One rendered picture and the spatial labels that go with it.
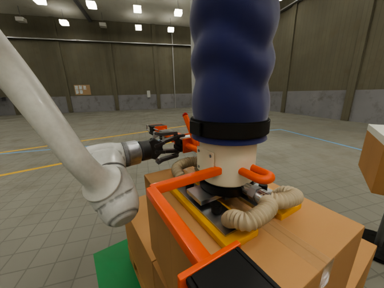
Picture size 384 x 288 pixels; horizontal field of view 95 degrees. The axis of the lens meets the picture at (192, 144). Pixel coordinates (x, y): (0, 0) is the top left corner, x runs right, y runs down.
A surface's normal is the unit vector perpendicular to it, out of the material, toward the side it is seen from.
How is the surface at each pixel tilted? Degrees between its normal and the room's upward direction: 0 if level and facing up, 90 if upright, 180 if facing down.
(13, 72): 80
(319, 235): 1
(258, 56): 68
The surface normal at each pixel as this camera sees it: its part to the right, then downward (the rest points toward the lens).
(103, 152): 0.25, -0.72
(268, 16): 0.39, 0.15
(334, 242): -0.01, -0.96
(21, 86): 0.59, -0.01
